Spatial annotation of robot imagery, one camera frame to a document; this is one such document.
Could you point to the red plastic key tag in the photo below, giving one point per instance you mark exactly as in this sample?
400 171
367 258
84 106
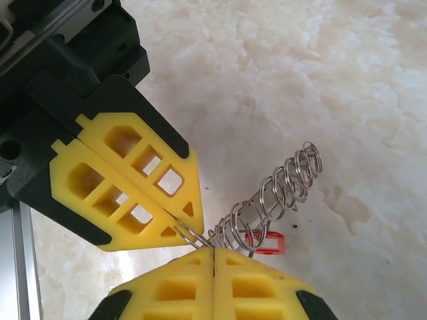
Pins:
282 245

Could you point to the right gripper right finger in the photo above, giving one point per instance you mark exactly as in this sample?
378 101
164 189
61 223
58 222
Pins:
267 293

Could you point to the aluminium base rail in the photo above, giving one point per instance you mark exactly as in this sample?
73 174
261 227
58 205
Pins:
20 266

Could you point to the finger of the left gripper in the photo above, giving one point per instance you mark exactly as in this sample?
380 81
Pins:
187 186
86 200

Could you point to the metal key organiser with rings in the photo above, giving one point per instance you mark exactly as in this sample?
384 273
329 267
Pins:
267 203

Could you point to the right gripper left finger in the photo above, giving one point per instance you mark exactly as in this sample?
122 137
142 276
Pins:
166 293

